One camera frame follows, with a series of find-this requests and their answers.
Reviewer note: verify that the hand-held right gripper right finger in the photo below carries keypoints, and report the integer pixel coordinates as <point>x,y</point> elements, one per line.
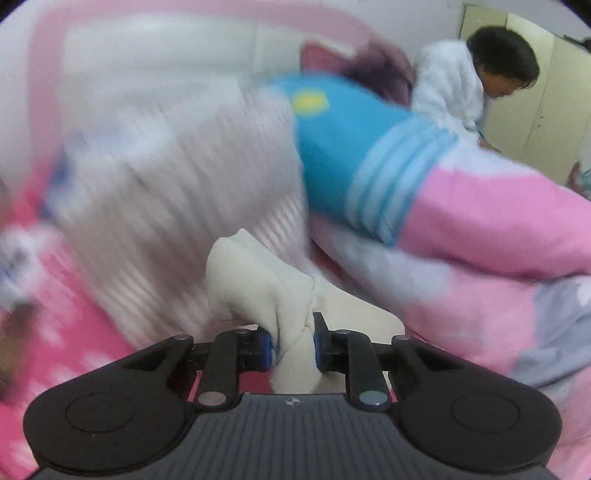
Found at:
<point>317,353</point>

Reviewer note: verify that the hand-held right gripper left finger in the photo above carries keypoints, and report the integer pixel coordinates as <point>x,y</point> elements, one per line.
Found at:
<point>267,350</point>

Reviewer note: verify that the beige jacket with black trim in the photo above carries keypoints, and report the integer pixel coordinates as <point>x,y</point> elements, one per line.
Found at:
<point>258,277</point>

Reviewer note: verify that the pink white checked blanket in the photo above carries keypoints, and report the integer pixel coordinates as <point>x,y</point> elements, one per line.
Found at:
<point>184,184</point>

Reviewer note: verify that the blue striped pillow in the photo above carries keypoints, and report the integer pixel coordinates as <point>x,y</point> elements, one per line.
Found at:
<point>341,152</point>

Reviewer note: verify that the pink floral bed sheet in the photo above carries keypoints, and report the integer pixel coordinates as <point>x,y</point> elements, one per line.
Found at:
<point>55,332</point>

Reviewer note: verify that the pink grey floral duvet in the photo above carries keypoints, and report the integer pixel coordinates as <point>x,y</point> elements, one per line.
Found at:
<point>498,240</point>

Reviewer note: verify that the maroon cloth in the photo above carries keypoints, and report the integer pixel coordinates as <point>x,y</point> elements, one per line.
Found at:
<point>383,69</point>

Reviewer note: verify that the pink white headboard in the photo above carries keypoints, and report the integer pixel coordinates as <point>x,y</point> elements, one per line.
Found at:
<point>138,46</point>

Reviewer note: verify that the pale green wardrobe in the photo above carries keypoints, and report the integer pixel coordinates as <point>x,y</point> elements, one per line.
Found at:
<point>554,92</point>

